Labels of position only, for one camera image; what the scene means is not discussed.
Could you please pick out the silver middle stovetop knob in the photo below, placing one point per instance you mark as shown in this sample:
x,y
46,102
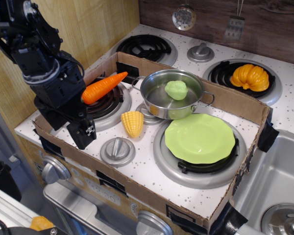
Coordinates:
x,y
149,119

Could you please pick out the silver stovetop knob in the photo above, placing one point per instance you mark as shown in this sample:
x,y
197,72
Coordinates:
x,y
149,119
201,53
118,152

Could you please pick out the silver slotted ladle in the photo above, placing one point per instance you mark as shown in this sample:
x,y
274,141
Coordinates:
x,y
184,17

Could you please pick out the silver slotted spatula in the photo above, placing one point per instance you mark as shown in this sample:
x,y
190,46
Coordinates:
x,y
235,24

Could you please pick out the orange toy carrot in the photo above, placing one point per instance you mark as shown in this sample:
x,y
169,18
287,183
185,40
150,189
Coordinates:
x,y
97,90

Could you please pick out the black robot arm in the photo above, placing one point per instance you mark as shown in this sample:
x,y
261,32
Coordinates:
x,y
27,39

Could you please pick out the silver oven knob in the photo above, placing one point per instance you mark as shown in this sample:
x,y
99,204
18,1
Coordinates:
x,y
150,224
54,170

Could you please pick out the stove burner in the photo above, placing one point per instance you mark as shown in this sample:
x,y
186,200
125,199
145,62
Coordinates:
x,y
199,176
106,112
221,73
151,47

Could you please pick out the front right stove burner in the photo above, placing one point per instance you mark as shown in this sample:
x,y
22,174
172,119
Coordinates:
x,y
199,176

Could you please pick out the light green toy broccoli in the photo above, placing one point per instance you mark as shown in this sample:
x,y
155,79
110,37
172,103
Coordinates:
x,y
176,89

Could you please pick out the brown cardboard fence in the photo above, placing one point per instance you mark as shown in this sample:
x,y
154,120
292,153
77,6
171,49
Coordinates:
x,y
141,185

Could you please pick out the silver back stovetop knob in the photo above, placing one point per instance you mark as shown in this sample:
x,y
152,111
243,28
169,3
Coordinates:
x,y
201,53

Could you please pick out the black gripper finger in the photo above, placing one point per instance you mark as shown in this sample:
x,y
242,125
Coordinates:
x,y
89,120
82,135

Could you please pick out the silver sink drain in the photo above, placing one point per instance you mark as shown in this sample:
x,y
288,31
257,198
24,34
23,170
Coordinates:
x,y
278,220

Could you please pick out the silver right oven knob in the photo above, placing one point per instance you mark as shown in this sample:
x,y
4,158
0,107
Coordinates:
x,y
150,224

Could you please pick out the silver front stovetop knob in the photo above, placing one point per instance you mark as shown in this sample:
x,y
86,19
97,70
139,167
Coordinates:
x,y
118,152

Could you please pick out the orange object bottom left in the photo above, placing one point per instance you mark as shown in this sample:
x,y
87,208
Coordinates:
x,y
40,223

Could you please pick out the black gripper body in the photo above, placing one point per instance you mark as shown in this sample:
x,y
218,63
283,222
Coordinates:
x,y
58,91

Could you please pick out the front left stove burner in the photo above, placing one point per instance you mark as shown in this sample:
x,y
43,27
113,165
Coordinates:
x,y
106,112

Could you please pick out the back right stove burner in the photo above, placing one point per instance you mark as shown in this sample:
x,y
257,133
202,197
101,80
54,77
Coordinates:
x,y
221,73

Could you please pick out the silver sink basin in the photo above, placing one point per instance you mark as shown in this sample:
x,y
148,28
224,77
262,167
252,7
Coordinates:
x,y
270,181

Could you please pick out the silver metal pot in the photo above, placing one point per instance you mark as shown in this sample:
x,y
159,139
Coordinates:
x,y
160,104

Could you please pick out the silver left oven knob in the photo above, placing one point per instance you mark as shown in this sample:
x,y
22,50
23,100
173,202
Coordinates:
x,y
54,170

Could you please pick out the orange toy pumpkin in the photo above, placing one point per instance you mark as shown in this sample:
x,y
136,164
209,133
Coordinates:
x,y
250,77

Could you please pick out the yellow toy corn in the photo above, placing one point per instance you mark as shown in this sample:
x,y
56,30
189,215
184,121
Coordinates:
x,y
133,122

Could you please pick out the back left stove burner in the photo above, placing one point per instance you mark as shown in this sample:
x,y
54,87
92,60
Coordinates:
x,y
151,47

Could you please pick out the green plastic plate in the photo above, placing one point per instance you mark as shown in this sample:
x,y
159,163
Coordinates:
x,y
199,139

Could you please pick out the silver oven door handle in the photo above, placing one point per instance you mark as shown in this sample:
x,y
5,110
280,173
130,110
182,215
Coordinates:
x,y
81,211

